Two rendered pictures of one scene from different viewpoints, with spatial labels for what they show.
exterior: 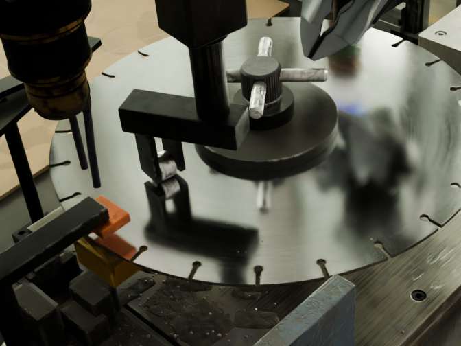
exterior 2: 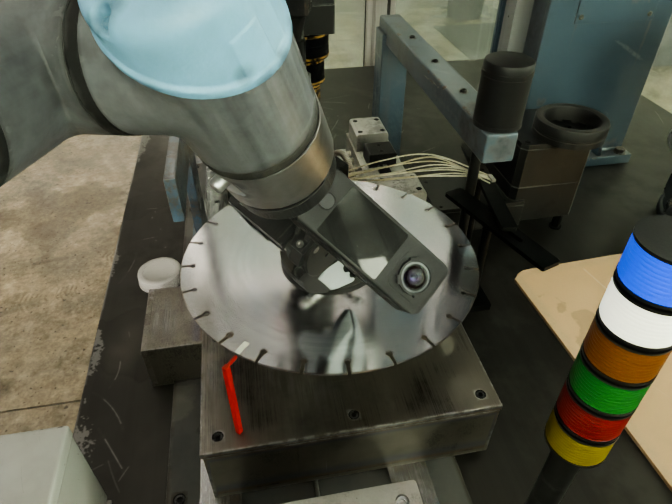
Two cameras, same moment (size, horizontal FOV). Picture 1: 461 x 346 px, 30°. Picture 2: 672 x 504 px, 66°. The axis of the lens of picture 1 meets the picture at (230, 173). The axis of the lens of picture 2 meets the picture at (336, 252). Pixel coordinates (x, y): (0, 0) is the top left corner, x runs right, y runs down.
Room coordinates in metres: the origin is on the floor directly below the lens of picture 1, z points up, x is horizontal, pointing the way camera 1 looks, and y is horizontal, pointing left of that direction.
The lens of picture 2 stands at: (0.77, -0.42, 1.32)
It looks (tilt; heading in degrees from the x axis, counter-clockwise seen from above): 39 degrees down; 121
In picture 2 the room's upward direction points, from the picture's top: straight up
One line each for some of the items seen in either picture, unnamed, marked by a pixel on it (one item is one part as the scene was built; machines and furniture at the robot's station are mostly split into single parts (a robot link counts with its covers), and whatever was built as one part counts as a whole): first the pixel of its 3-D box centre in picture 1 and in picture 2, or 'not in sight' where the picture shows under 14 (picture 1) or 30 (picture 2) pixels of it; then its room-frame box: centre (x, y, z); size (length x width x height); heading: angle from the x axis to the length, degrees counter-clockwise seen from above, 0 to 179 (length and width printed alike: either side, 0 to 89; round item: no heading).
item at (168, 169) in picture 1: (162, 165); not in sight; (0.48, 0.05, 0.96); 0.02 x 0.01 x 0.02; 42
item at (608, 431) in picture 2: not in sight; (594, 402); (0.81, -0.14, 1.02); 0.05 x 0.04 x 0.03; 42
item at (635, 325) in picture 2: not in sight; (647, 304); (0.81, -0.14, 1.11); 0.05 x 0.04 x 0.03; 42
